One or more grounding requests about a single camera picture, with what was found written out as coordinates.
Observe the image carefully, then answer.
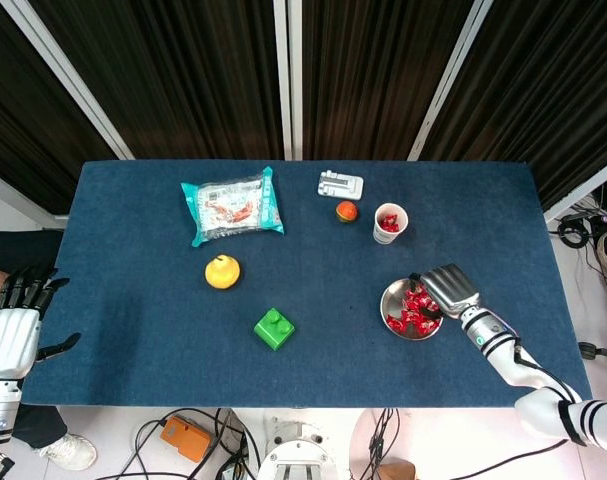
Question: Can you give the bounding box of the brown wooden object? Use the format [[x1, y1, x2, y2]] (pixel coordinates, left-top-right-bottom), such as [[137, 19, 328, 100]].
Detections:
[[377, 459, 417, 480]]

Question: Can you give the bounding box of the white plastic clip device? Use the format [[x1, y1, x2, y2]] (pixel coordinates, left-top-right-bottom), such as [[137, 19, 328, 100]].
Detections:
[[316, 170, 365, 200]]

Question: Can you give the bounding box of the black stand leg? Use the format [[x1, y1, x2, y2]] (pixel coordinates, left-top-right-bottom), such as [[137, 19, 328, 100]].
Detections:
[[577, 341, 607, 362]]

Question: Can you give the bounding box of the white metal frame beam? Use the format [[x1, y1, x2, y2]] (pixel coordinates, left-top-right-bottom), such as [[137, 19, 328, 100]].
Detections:
[[0, 166, 68, 224], [543, 153, 607, 224]]

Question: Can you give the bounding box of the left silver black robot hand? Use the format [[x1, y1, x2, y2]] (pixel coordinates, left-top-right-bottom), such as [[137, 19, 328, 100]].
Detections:
[[0, 267, 83, 379]]

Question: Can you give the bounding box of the black cable bundle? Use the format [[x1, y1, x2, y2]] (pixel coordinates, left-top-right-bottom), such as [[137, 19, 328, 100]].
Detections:
[[365, 407, 402, 480]]

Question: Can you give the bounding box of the orange control box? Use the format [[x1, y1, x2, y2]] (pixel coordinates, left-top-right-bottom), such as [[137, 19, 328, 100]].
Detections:
[[160, 413, 214, 464]]

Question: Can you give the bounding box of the white paper cup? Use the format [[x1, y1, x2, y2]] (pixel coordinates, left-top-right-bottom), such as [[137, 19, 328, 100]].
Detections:
[[372, 202, 410, 246]]

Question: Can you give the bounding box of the yellow toy pear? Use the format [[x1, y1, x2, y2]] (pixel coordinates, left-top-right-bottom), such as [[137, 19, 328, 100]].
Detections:
[[204, 253, 242, 290]]

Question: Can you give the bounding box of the blue table cloth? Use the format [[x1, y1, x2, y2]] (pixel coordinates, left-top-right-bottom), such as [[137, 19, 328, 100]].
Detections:
[[21, 159, 593, 409]]

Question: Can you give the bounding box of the green building block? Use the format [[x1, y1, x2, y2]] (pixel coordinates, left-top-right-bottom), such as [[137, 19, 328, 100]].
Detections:
[[253, 307, 297, 352]]

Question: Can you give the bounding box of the person dark trousers leg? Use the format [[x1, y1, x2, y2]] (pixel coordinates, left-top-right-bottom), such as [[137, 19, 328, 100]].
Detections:
[[0, 229, 70, 451]]

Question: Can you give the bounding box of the white grey robot base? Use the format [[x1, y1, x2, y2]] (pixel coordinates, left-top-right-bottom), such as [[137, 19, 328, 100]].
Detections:
[[256, 417, 340, 480]]

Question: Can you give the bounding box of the dark brown pleated curtain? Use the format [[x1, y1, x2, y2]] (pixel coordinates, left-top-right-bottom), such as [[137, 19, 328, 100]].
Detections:
[[0, 0, 118, 215], [300, 0, 477, 162], [420, 0, 607, 212], [28, 0, 286, 161]]

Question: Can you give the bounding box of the white metal frame post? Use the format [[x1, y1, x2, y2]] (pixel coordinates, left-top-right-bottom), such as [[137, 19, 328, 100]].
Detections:
[[271, 0, 295, 161], [0, 0, 137, 161], [406, 0, 495, 162]]

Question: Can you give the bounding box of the round steel plate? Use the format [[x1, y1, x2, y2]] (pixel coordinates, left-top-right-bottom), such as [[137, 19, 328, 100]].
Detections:
[[379, 278, 445, 342]]

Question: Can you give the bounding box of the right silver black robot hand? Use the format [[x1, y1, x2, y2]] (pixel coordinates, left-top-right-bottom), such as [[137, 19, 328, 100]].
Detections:
[[407, 263, 483, 322]]

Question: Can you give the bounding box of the teal snack package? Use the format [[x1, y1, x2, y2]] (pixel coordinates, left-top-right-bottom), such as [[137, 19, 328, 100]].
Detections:
[[180, 166, 286, 249]]

